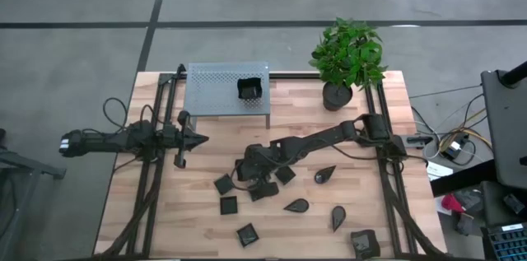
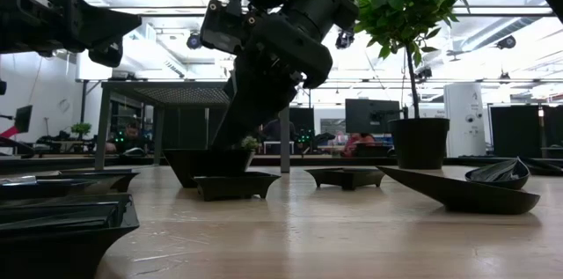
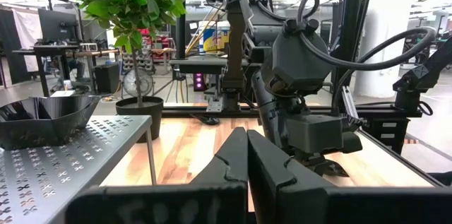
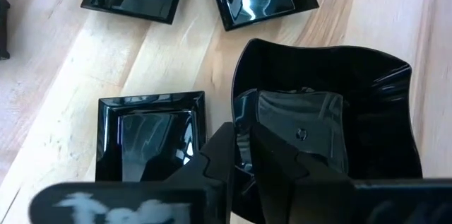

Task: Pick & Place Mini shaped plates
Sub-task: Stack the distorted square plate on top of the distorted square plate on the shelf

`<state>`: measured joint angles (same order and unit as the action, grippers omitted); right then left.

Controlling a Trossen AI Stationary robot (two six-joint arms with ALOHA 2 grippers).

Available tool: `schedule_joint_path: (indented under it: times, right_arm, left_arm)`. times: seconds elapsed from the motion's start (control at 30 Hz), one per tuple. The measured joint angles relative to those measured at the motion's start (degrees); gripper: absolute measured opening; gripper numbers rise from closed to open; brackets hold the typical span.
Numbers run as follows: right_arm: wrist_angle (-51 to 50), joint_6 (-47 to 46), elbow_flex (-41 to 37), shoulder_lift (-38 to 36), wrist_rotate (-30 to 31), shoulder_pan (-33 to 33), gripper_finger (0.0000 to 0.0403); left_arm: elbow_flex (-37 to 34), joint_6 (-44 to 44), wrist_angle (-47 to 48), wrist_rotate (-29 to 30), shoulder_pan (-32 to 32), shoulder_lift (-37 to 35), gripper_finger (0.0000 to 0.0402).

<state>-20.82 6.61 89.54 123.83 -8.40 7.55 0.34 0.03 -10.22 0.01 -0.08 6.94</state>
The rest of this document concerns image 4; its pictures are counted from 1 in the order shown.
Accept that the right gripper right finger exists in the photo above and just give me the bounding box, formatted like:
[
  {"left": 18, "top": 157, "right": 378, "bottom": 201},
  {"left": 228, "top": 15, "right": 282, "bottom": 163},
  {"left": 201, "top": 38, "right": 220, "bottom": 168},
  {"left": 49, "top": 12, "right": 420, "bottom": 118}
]
[{"left": 250, "top": 123, "right": 452, "bottom": 224}]

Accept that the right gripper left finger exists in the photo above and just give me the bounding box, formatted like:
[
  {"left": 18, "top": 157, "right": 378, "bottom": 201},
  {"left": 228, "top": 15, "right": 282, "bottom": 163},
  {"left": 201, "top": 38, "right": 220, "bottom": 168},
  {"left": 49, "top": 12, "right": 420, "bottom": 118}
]
[{"left": 30, "top": 122, "right": 236, "bottom": 224}]

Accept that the black wavy square bowl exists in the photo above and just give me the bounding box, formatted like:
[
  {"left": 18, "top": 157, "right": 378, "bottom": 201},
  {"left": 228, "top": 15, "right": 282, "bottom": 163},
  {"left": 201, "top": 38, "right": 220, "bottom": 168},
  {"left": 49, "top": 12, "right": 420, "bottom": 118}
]
[{"left": 231, "top": 38, "right": 424, "bottom": 224}]

